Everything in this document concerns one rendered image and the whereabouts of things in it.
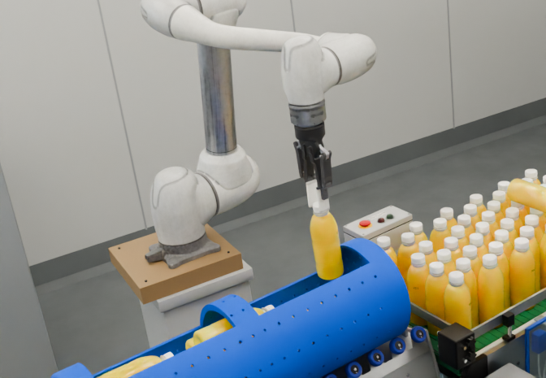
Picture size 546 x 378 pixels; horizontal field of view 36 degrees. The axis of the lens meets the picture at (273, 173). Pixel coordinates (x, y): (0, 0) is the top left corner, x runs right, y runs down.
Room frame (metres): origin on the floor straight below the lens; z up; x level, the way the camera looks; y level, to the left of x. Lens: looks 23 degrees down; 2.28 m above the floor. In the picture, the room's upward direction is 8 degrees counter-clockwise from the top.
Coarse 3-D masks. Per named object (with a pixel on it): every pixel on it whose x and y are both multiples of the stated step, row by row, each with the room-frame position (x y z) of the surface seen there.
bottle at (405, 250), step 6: (414, 240) 2.19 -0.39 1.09; (402, 246) 2.18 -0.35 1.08; (408, 246) 2.18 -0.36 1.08; (414, 246) 2.18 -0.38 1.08; (402, 252) 2.17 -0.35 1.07; (408, 252) 2.16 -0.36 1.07; (414, 252) 2.16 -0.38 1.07; (402, 258) 2.17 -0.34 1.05; (408, 258) 2.16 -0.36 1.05; (402, 264) 2.17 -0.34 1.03; (408, 264) 2.16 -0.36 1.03; (402, 270) 2.17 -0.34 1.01; (402, 276) 2.17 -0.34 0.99
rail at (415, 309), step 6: (414, 306) 2.02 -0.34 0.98; (420, 306) 2.01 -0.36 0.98; (414, 312) 2.02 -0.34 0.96; (420, 312) 2.00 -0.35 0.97; (426, 312) 1.98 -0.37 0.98; (426, 318) 1.98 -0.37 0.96; (432, 318) 1.96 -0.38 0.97; (438, 318) 1.94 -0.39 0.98; (438, 324) 1.94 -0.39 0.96; (444, 324) 1.91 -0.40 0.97; (450, 324) 1.90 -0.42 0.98
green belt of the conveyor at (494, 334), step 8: (536, 304) 2.06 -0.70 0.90; (544, 304) 2.05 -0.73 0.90; (528, 312) 2.02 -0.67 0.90; (536, 312) 2.02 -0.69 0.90; (520, 320) 1.99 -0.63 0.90; (528, 320) 1.98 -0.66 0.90; (496, 328) 1.97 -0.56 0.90; (504, 328) 1.96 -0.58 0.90; (512, 328) 1.96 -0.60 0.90; (432, 336) 1.97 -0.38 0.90; (480, 336) 1.94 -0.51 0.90; (488, 336) 1.94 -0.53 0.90; (496, 336) 1.93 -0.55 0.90; (432, 344) 1.94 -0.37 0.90; (480, 344) 1.91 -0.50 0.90; (488, 344) 1.90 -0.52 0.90; (440, 360) 1.90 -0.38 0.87; (448, 368) 1.87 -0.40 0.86
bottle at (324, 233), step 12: (312, 216) 1.96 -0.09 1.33; (324, 216) 1.94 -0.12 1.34; (312, 228) 1.94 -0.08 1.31; (324, 228) 1.92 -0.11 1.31; (336, 228) 1.94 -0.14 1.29; (312, 240) 1.94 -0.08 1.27; (324, 240) 1.92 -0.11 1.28; (336, 240) 1.93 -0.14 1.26; (324, 252) 1.92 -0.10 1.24; (336, 252) 1.93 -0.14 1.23; (324, 264) 1.92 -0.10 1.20; (336, 264) 1.93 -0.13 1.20; (324, 276) 1.93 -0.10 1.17; (336, 276) 1.92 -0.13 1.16
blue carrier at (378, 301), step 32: (352, 256) 2.03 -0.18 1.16; (384, 256) 1.90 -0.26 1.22; (288, 288) 1.98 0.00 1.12; (320, 288) 1.79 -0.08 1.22; (352, 288) 1.80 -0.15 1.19; (384, 288) 1.83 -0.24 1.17; (256, 320) 1.69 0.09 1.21; (288, 320) 1.70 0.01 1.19; (320, 320) 1.72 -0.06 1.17; (352, 320) 1.75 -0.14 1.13; (384, 320) 1.79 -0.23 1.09; (160, 352) 1.78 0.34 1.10; (192, 352) 1.60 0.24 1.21; (224, 352) 1.61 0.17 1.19; (256, 352) 1.63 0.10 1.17; (288, 352) 1.66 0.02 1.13; (320, 352) 1.69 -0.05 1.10; (352, 352) 1.75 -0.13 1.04
